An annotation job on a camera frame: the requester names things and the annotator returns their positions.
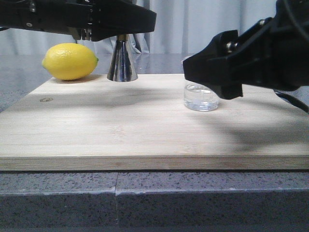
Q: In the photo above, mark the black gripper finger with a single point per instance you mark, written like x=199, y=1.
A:
x=117, y=17

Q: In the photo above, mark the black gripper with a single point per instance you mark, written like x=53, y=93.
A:
x=276, y=54
x=70, y=17

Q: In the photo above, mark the small glass beaker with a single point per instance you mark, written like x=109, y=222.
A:
x=199, y=98

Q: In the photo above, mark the steel double jigger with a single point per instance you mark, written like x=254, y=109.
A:
x=122, y=68

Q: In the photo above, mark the yellow lemon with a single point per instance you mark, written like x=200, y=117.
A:
x=69, y=61

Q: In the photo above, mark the grey curtain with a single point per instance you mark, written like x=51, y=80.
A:
x=182, y=26

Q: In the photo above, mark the light wooden cutting board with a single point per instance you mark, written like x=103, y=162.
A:
x=97, y=124

